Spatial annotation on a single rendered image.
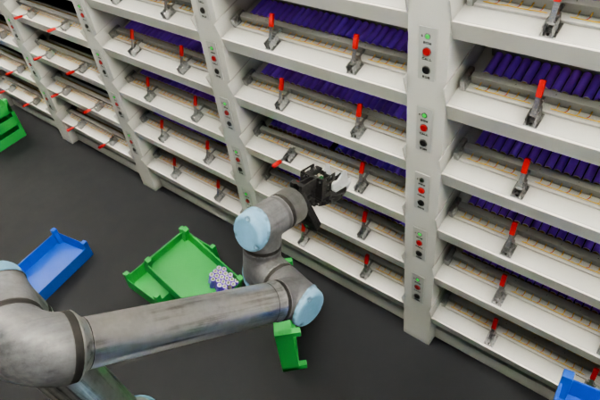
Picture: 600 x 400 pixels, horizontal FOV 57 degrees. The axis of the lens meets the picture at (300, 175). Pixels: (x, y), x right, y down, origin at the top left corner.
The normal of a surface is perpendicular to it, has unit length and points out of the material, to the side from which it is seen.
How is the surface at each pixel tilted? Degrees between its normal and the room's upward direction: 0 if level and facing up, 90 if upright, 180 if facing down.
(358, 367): 0
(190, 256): 22
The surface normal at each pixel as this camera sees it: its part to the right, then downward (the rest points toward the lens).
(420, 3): -0.63, 0.56
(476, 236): -0.29, -0.57
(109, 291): -0.11, -0.76
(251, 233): -0.63, 0.29
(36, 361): 0.22, 0.05
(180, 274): 0.19, -0.58
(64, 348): 0.52, -0.29
